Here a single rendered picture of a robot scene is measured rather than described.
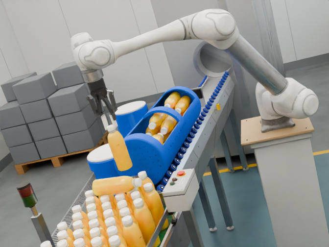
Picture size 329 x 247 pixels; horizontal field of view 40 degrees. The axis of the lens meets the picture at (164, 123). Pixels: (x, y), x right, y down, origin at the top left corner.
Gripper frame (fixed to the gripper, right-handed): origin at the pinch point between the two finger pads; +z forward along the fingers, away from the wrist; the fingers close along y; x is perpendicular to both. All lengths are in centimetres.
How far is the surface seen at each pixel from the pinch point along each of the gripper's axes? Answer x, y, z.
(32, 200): 27.7, 34.5, 20.6
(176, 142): -39, -13, 31
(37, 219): 28, 36, 30
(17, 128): -290, 294, 76
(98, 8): -505, 231, -35
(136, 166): -16.6, 2.9, 31.9
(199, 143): -82, -11, 51
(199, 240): 11, -29, 60
